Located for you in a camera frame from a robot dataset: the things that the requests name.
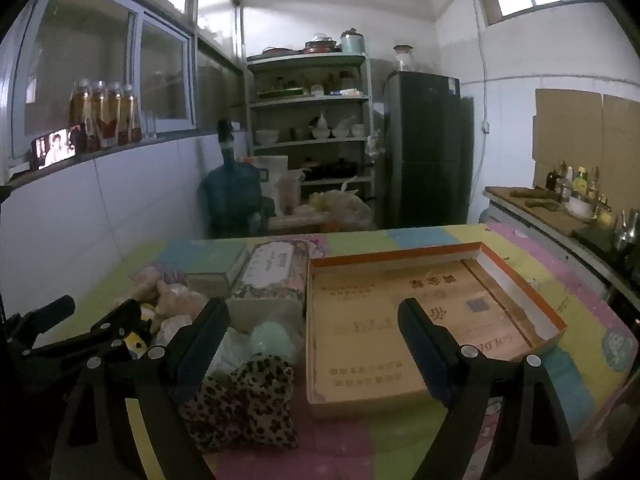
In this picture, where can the metal kettle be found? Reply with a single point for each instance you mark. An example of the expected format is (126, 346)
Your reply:
(627, 232)

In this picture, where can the wooden crate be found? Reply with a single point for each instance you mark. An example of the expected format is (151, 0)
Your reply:
(300, 222)

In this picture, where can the leopard print pouch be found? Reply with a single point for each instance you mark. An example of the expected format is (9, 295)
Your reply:
(240, 405)

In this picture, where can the black pans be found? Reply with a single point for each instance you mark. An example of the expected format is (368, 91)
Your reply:
(330, 170)

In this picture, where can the red pot with glass lid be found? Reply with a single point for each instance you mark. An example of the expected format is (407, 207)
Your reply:
(321, 45)

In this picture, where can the filled plastic bag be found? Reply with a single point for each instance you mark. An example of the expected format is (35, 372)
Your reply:
(340, 205)

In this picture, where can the floral tissue pack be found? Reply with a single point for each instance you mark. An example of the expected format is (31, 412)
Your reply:
(270, 270)

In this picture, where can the smartphone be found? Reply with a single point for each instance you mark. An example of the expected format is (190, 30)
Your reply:
(52, 149)

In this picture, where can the orange rimmed cardboard box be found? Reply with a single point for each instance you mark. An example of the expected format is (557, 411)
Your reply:
(380, 320)

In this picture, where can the row of condiment bottles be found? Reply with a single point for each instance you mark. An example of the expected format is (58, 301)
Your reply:
(580, 180)

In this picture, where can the green tissue pack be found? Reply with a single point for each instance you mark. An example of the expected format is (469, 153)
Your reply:
(212, 272)

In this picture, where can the kitchen cleaver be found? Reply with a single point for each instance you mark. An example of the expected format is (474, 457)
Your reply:
(542, 205)
(527, 193)

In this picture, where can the cardboard sheet on wall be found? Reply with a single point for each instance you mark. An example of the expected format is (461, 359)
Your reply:
(565, 125)

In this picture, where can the white bowl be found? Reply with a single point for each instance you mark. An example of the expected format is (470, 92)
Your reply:
(582, 208)

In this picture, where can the cream plush rabbit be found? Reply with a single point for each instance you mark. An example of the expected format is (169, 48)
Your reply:
(147, 285)

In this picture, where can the metal shelf rack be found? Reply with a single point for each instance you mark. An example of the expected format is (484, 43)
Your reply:
(310, 101)

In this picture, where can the flat pan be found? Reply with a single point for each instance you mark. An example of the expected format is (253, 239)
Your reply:
(280, 52)

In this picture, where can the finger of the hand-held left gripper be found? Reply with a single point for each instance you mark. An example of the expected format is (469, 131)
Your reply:
(50, 312)
(107, 327)

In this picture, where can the sliding glass window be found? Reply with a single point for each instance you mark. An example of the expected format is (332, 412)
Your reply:
(137, 70)

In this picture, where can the teal canister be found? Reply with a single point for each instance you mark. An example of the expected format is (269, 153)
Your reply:
(353, 42)

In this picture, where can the black water pump dispenser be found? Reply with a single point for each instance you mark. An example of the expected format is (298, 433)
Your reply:
(225, 137)

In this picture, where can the translucent pink container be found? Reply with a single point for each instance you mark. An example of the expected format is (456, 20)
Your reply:
(292, 192)

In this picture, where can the colourful play mat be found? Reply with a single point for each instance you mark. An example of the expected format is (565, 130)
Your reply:
(575, 310)

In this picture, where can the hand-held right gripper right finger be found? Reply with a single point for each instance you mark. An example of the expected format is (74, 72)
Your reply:
(425, 355)

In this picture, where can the dark refrigerator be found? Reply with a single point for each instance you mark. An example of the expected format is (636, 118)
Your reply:
(430, 135)

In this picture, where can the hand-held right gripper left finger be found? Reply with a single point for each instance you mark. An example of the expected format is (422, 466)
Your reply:
(192, 360)

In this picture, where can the black cooktop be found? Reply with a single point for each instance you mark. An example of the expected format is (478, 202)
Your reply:
(600, 245)

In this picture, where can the blue water jug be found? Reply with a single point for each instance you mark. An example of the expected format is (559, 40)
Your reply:
(232, 190)

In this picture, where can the white bucket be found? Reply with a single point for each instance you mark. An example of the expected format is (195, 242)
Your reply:
(272, 175)

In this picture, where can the purple plush toy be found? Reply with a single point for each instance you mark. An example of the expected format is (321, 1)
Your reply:
(172, 272)

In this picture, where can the glass jar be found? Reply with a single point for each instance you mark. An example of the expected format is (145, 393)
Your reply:
(403, 60)

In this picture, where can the kitchen counter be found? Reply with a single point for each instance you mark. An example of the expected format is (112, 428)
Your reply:
(520, 220)

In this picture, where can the wall socket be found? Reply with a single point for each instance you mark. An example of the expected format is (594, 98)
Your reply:
(485, 127)

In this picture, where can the row of white dishes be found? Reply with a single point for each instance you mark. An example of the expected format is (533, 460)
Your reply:
(266, 137)

